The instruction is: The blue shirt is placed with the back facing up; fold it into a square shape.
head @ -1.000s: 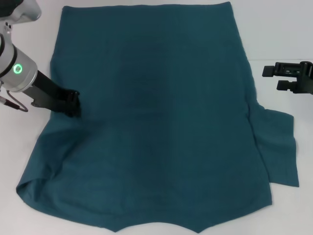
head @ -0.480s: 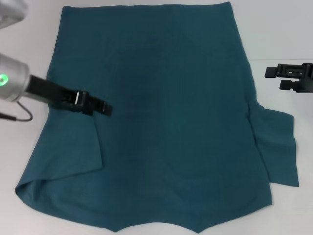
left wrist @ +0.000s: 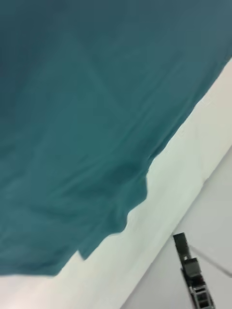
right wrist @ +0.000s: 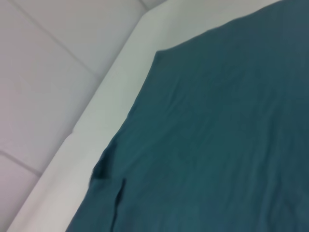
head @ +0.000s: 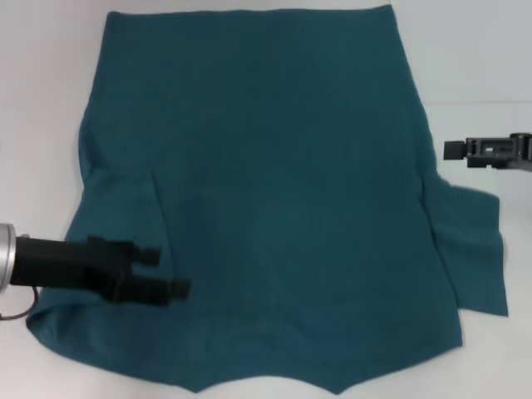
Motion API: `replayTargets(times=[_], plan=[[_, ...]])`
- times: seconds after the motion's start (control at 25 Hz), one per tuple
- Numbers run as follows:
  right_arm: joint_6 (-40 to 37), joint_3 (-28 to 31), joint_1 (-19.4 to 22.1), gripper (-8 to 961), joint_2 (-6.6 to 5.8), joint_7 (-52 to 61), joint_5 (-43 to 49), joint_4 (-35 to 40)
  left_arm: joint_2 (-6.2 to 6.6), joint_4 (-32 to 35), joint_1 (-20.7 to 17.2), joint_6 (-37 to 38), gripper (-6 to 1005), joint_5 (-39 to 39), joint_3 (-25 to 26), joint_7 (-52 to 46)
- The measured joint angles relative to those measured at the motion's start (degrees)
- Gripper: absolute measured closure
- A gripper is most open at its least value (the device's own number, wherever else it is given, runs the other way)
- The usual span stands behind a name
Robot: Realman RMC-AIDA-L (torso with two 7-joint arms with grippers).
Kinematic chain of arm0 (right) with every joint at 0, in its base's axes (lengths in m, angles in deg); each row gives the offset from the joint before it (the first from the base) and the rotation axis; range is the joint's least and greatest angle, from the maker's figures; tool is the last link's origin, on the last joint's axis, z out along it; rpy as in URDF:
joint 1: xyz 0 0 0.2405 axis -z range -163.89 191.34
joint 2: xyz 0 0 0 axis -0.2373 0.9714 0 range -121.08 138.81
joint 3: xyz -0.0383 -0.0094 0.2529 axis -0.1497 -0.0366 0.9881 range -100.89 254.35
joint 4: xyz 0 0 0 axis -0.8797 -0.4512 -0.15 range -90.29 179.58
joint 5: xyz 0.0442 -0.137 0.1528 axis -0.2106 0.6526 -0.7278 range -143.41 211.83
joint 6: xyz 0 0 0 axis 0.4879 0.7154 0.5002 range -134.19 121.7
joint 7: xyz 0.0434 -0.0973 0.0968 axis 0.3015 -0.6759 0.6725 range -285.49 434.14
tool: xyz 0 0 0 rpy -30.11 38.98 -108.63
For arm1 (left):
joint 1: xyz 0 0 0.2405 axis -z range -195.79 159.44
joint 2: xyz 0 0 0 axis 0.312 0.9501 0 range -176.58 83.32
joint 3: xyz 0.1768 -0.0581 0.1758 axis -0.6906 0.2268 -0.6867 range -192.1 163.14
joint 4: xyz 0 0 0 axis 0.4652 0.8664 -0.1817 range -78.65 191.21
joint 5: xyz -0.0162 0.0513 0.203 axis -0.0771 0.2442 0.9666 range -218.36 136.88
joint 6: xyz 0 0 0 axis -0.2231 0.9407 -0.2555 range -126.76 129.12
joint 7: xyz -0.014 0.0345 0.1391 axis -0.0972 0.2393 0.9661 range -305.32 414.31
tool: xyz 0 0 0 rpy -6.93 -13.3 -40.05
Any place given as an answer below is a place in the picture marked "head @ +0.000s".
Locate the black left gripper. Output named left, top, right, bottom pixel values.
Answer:
left=10, top=234, right=193, bottom=309

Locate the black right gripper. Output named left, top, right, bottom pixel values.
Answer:
left=443, top=132, right=532, bottom=173

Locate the teal blue shirt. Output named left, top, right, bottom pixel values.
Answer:
left=25, top=2, right=510, bottom=399

